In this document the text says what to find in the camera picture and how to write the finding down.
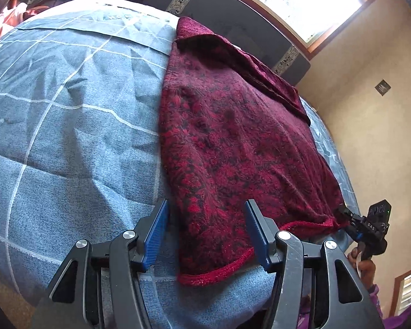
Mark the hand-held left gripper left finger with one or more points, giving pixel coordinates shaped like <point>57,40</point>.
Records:
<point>156,233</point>

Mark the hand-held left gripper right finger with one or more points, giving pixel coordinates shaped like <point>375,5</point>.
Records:
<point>257,233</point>

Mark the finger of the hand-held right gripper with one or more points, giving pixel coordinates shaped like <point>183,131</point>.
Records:
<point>351,220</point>

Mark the dark red patterned cloth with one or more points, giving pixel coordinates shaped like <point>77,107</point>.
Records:
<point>233,144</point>

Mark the person's right forearm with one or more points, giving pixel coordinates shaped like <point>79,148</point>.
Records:
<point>375,298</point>

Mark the person's right hand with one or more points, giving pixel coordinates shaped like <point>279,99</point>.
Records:
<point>363,267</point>

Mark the purple patterned garment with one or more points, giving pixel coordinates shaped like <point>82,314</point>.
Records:
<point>409,317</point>

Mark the blue checked bedsheet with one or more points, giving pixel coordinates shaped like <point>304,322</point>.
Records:
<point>72,126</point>

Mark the large wooden-framed window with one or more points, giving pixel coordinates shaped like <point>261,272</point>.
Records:
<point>304,0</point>

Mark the orange satin cloth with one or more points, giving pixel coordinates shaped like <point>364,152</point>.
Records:
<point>7,17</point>

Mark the dark wall switch plate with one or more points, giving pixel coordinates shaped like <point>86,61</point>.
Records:
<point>383,87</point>

